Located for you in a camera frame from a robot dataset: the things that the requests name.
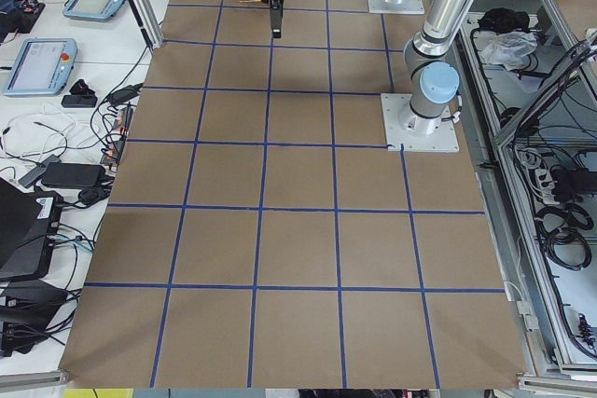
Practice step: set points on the blue teach pendant near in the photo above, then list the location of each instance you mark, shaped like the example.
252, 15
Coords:
42, 67

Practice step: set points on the black power adapter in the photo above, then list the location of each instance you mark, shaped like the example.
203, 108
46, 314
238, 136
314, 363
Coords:
72, 175

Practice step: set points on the black laptop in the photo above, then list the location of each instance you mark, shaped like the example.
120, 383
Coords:
28, 223

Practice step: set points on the blue teach pendant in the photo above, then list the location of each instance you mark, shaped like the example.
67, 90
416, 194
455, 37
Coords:
42, 67
92, 10

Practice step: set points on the blue teach pendant far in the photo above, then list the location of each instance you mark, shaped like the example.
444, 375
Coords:
92, 10

